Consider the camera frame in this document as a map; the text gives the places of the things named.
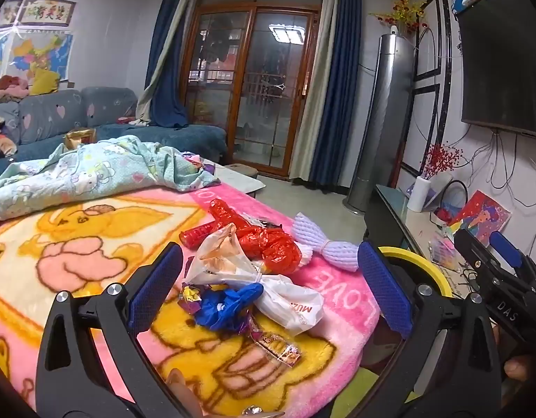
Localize pink printed blanket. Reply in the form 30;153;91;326
0;183;382;418

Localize purple plastic item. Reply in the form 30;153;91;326
183;152;216;174

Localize blue and beige curtain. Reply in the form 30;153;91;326
136;0;202;129
289;0;364;184

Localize white plastic bag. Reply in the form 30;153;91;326
184;223;325;336

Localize yellow cushion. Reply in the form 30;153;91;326
29;67;61;95

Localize brown printed cloth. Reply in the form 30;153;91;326
0;115;18;158

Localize yellow rimmed trash bin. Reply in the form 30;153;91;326
378;246;453;303

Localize person's left hand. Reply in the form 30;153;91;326
167;368;204;418

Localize pile of red clothes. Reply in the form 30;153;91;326
0;75;31;103

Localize black cable tangle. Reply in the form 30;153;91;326
459;265;484;290

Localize grey coffee table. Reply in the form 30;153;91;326
216;163;266;196

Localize person's green clothing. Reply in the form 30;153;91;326
335;368;384;418

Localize gold snack wrapper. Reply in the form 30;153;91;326
246;313;303;369

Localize bundle of wall cables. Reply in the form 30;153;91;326
466;130;536;212

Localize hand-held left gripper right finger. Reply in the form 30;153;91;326
348;240;504;418

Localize person's right hand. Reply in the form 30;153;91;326
503;354;536;381

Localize red plastic bag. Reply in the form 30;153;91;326
179;199;303;275

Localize basket with black handle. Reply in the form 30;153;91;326
433;180;469;228

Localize black wall television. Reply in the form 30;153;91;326
457;0;536;137

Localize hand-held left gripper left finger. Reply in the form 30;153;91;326
35;241;194;418

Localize gold gift bag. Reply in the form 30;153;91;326
64;128;96;151

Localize glass topped television stand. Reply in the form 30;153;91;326
366;183;484;290

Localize yellow and red artificial flowers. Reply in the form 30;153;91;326
370;0;427;36

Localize blue sofa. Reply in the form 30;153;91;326
0;87;228;184

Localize white foam fruit net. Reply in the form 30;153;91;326
292;212;360;277

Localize framed calligraphy picture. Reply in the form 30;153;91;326
22;0;77;27

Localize wall map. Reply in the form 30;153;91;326
0;32;75;88

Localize colourful painting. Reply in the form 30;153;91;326
448;189;511;245

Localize light blue printed quilt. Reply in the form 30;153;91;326
0;135;223;225

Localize silver tower air conditioner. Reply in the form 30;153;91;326
343;26;417;215

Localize white vase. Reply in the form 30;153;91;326
407;176;432;213

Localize purple candy wrapper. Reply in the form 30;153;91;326
177;283;204;315

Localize box of coloured pens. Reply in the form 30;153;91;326
428;231;462;271

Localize wooden sliding glass door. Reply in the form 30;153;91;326
183;0;323;175

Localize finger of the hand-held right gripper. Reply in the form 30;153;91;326
453;228;498;282
489;231;536;279

